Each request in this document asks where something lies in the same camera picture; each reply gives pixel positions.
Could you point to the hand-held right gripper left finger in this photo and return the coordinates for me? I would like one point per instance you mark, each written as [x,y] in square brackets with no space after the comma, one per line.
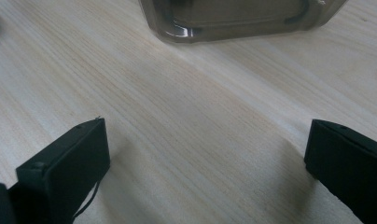
[62,177]

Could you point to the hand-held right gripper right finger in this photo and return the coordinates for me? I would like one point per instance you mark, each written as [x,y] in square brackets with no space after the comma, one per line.
[351,168]

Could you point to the transparent brown storage box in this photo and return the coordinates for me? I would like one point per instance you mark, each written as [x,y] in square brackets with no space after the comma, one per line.
[239,31]

